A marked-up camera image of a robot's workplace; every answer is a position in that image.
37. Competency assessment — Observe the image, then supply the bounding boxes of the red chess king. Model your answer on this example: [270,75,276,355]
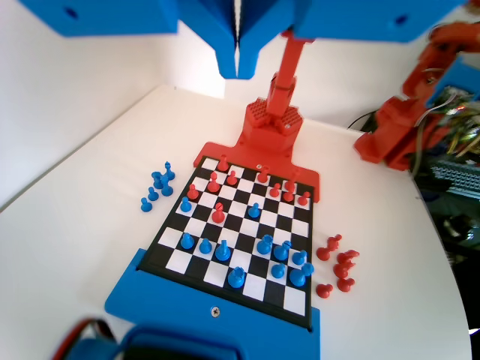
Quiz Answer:
[283,169,301,193]

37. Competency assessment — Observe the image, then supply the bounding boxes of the blue chess bishop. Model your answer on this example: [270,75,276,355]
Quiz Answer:
[272,240,293,263]

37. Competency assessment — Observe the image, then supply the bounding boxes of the red chess queen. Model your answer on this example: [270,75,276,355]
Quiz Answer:
[316,233,344,261]

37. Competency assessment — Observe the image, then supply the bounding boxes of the red chess knight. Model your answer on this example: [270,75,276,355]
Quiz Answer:
[336,249,360,265]
[332,261,356,279]

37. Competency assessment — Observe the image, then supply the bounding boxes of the blue controller board cover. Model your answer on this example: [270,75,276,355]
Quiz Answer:
[426,55,480,110]

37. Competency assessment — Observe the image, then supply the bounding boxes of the black and white chessboard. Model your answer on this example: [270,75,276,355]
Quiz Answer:
[134,155,314,333]

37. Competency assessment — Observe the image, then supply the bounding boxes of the black computer keyboard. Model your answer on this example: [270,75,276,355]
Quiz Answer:
[430,159,480,197]

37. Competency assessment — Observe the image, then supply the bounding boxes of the blue board mount plate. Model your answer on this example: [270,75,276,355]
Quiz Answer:
[104,247,323,360]

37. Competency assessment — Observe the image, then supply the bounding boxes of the red and black cable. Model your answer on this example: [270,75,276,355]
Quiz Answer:
[52,317,119,360]

